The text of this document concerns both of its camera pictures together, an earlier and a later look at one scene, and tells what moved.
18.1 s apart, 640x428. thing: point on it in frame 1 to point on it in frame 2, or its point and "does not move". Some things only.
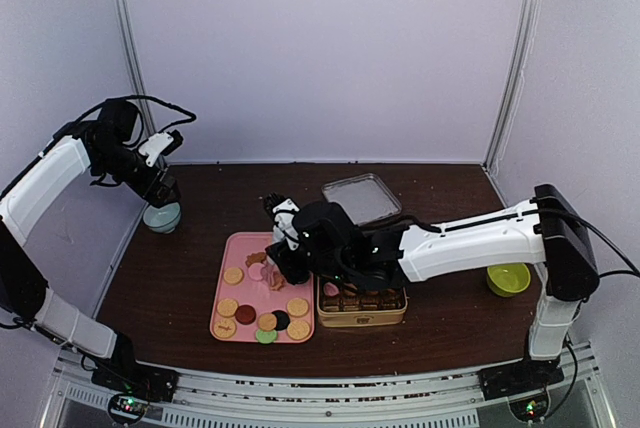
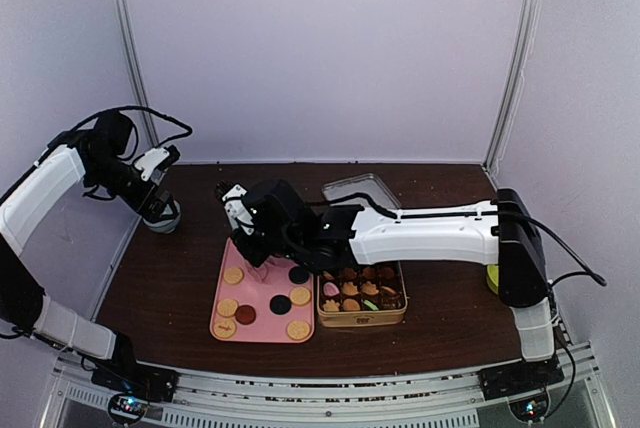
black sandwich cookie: x=283 y=319 to x=280 y=304
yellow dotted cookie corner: x=298 y=329 does not move
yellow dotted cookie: x=297 y=307 to x=300 y=296
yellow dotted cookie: x=227 y=307 does not move
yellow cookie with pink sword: x=224 y=328 does not move
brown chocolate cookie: x=245 y=314 does not move
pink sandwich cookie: x=331 y=289 does not move
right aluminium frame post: x=523 y=54 does not move
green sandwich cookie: x=266 y=336 to x=371 y=305
